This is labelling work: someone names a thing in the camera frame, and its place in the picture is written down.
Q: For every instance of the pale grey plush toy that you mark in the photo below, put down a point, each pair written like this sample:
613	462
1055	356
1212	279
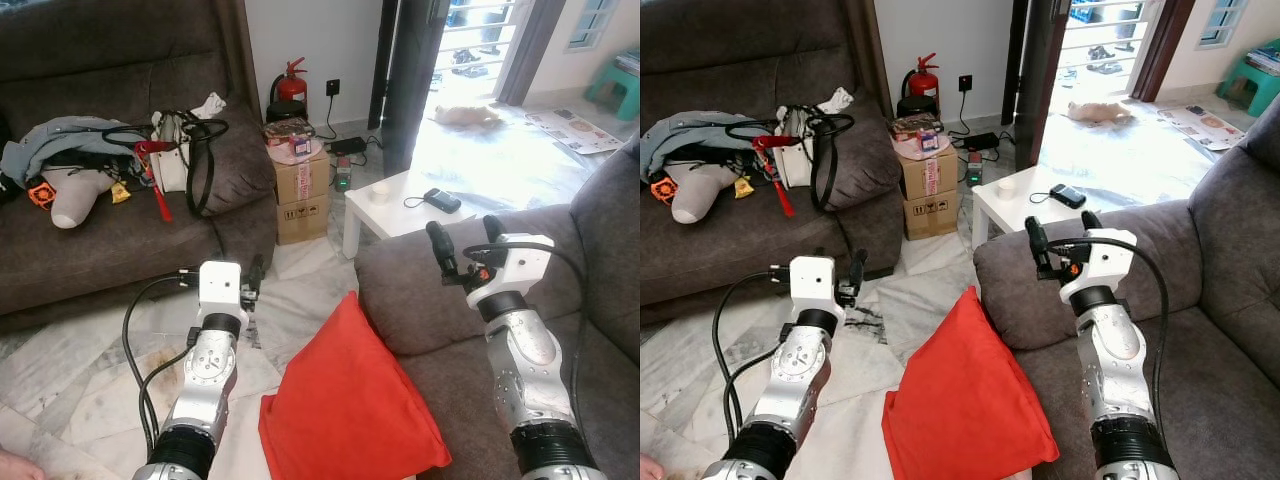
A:
705	193
78	198

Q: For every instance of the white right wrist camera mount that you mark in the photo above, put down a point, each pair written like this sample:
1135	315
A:
1105	258
525	262

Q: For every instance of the printed paper sheet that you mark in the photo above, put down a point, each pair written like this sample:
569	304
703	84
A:
575	130
1202	127

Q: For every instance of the small purple white carton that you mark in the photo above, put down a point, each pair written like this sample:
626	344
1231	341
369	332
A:
299	145
929	141

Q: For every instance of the person's bare foot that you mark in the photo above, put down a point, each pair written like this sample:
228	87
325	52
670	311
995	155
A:
15	468
650	470

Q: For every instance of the black handheld device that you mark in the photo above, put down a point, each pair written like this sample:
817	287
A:
442	200
1068	196

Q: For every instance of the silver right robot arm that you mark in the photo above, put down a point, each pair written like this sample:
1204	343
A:
1115	350
530	350

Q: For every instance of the cardboard box printed tape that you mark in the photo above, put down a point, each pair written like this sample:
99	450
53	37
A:
318	178
945	172

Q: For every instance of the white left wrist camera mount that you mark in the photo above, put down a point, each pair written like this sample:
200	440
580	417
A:
812	282
220	288

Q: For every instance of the patterned flat box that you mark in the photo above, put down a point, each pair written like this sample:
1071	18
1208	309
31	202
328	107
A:
905	124
278	128

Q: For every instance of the teal plastic stool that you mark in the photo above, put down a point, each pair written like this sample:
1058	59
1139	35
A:
615	92
1250	88

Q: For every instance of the grey blue jacket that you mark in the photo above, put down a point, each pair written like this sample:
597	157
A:
690	133
60	138

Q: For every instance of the cardboard box arrow marks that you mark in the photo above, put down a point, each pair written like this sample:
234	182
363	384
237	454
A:
932	216
303	222

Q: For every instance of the white metal door grille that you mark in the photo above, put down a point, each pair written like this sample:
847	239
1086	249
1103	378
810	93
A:
1100	25
480	25

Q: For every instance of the small white cup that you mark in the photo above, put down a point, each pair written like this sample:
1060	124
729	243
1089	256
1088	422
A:
378	195
1007	188

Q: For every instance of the light beige cat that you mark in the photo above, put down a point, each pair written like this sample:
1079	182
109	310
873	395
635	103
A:
468	117
1100	113

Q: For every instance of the red fire extinguisher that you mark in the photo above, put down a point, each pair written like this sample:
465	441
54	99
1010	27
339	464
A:
291	90
922	85

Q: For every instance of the dark door leaf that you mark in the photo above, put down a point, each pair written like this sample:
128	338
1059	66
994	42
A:
405	70
1035	70

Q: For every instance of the white crumpled cloth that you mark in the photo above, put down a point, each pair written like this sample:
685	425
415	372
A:
210	104
836	99

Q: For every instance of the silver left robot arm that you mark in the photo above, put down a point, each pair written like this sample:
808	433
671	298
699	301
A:
205	375
795	375

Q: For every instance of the blue louvre window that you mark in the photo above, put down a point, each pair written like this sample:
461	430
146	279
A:
590	25
1223	22

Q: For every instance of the black power strip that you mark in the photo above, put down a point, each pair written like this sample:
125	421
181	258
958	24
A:
347	146
981	141

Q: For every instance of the red square pillow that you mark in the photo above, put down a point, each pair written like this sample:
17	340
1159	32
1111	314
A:
965	400
350	400

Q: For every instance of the small device green light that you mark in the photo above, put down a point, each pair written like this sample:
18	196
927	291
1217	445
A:
344	178
975	172

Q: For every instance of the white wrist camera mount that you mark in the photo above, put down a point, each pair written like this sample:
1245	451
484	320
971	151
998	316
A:
220	288
525	262
812	282
1105	258

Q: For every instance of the brown door frame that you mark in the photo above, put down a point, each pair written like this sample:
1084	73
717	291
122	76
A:
530	50
1160	45

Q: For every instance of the white side table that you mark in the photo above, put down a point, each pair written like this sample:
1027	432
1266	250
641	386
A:
1020	207
390	215

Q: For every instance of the orange black cube gadget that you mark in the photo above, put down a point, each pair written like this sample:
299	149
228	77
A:
664	190
41	193

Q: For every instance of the dark grey fabric sofa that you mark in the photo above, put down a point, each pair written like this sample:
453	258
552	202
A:
720	260
100	260
420	300
1020	300

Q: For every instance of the small yellow packet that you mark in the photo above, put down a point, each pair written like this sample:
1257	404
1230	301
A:
120	192
745	187

